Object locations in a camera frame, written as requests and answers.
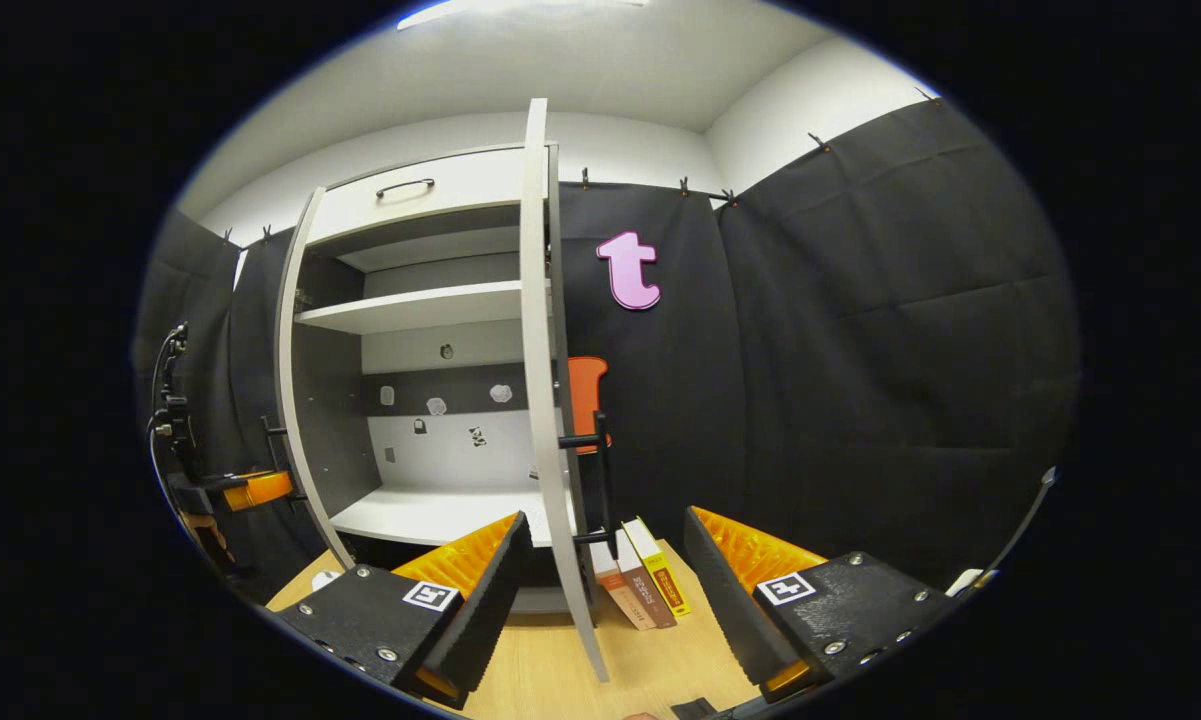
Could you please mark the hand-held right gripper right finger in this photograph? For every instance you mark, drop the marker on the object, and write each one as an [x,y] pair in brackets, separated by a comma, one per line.
[730,620]

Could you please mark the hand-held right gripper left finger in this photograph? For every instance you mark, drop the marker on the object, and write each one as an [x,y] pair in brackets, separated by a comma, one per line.
[485,615]

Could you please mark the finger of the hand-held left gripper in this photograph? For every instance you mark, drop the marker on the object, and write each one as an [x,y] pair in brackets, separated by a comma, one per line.
[260,490]

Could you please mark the white cabinet door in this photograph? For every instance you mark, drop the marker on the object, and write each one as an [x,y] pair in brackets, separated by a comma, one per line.
[540,400]
[282,400]

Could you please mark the grey double-door shoe cabinet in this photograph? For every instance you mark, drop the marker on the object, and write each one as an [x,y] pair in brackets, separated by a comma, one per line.
[440,450]

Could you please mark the white cabinet shelf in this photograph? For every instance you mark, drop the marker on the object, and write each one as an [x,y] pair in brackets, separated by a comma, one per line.
[430,515]
[410,308]

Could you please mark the yellow book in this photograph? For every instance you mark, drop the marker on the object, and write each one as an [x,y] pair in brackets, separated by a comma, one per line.
[665,580]

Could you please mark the brown book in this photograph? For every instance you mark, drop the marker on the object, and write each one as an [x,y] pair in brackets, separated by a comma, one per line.
[650,600]

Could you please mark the white and salmon book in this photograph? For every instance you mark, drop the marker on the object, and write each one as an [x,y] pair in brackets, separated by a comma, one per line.
[625,605]

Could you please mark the small white bowl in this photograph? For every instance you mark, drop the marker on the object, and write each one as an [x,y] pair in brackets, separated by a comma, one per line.
[325,581]

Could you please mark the black backdrop cloth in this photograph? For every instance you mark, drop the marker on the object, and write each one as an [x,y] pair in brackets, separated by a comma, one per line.
[860,350]

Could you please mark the thin dark rod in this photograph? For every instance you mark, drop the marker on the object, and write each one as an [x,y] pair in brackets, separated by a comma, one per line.
[1020,525]

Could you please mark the row of black cloth clips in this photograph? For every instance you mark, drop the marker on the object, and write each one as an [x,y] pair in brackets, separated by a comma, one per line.
[585,180]

